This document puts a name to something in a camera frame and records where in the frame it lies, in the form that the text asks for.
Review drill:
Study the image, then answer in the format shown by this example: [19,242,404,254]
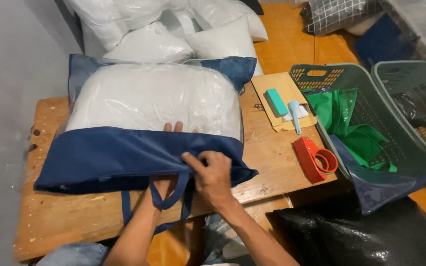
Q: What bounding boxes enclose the light blue plastic scoop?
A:
[288,100,303,136]

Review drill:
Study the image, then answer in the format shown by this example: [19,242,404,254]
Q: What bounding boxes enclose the black checked pillow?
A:
[300,0,387,37]

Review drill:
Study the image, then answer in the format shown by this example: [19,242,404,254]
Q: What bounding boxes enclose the person's left hand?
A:
[149,121,199,212]

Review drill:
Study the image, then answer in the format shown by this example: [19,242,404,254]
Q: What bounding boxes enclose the teal rectangular block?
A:
[264,88,290,118]

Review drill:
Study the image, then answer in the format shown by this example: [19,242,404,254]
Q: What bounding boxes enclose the navy blue clear-window pillow bag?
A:
[34,54,260,235]

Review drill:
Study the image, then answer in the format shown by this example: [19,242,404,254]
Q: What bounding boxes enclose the green fabric bags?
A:
[305,88,398,173]

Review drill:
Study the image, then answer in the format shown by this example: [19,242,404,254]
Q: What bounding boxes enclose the white folded paper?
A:
[282,104,310,123]

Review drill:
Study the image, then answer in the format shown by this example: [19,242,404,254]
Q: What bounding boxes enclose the brown paper envelope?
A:
[250,72,318,133]

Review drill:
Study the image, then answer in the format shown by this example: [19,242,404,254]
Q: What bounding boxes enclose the green basket with handle hole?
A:
[289,63,426,186]

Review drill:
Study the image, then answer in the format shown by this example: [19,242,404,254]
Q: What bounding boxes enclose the black plastic bag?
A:
[266,195,426,266]

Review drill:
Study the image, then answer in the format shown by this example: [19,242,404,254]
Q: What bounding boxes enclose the white pillow in blue bag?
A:
[64,63,244,142]

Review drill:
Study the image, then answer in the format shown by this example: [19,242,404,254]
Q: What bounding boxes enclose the dark blue fabric bundle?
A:
[353,14,418,69]

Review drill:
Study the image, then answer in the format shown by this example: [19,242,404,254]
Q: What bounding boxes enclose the green plastic laundry basket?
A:
[371,61,426,173]

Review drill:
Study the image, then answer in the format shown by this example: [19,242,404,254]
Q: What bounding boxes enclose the heap of white plastic-wrapped pillows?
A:
[63,0,269,77]

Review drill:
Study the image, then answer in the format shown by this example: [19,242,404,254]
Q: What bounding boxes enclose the navy blue empty bag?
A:
[328,134,426,216]

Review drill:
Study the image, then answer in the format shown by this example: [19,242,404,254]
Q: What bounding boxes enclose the dark plastic wrap in basket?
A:
[391,90,426,128]

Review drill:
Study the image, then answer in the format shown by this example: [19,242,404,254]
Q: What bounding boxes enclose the red tape dispenser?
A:
[292,136,339,184]

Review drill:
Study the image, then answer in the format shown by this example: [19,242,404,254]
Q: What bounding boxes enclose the person's right hand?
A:
[181,150,236,214]

